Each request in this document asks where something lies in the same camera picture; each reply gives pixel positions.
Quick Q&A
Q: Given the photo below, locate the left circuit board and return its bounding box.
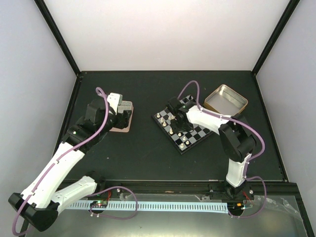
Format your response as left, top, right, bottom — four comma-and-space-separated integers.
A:
90, 200, 108, 208

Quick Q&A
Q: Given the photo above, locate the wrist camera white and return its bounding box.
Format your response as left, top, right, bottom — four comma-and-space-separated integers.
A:
166, 97, 182, 116
107, 92, 122, 115

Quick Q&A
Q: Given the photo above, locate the black mounting rail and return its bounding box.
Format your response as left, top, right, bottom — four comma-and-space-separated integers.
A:
96, 179, 301, 200

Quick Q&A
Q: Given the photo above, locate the silver tin tray pink rim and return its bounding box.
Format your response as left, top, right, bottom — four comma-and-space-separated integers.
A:
110, 101, 134, 133

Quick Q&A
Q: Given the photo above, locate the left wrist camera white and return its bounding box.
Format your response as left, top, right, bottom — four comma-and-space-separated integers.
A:
107, 92, 122, 115

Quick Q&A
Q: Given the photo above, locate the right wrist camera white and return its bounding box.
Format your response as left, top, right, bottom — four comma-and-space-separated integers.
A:
166, 97, 182, 116

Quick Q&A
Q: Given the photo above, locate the gold tin box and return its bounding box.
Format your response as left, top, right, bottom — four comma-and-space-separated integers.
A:
203, 84, 248, 116

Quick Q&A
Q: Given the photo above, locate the light blue slotted cable duct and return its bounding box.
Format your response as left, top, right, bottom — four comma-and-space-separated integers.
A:
68, 200, 228, 214

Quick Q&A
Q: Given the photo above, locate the checkered chess board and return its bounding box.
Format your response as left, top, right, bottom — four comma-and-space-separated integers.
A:
152, 96, 213, 154

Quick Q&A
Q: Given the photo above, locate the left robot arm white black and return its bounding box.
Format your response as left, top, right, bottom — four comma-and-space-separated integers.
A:
8, 95, 134, 232

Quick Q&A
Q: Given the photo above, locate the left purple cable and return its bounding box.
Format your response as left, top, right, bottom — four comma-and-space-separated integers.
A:
12, 86, 138, 235

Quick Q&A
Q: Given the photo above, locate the circuit board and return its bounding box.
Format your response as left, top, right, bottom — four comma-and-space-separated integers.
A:
90, 200, 108, 208
227, 202, 253, 211

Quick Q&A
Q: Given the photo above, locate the right circuit board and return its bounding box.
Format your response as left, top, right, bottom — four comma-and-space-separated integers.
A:
227, 202, 253, 211

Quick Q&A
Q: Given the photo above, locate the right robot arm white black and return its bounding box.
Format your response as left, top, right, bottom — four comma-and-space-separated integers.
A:
166, 101, 256, 199

